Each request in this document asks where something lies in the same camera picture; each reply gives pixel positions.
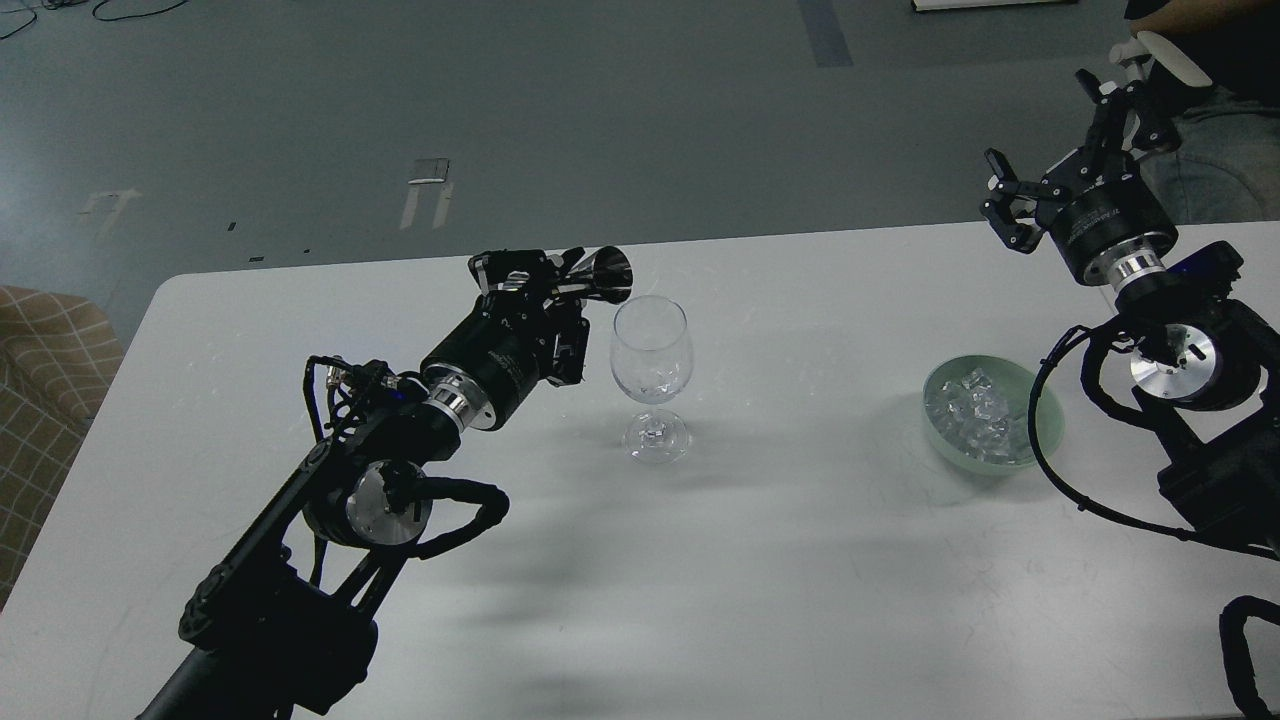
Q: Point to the clear ice cubes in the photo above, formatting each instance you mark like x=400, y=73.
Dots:
x=975, y=415

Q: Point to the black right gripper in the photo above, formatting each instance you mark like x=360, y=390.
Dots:
x=1092, y=226

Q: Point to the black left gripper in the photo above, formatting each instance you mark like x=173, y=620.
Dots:
x=503, y=345

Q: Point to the green bowl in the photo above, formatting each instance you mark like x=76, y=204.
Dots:
x=1047, y=418

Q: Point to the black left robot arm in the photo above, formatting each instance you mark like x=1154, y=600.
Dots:
x=287, y=619

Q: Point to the white office chair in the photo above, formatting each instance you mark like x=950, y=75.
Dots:
x=1146, y=49

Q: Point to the steel cocktail jigger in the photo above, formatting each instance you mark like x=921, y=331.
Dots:
x=603, y=275

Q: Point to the beige checkered sofa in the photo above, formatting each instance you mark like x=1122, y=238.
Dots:
x=59, y=356

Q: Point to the seated person dark shirt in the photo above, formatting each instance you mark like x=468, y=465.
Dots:
x=1226, y=169

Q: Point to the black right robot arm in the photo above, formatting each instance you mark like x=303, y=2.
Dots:
x=1181, y=357

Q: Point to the clear wine glass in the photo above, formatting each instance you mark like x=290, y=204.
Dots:
x=651, y=362

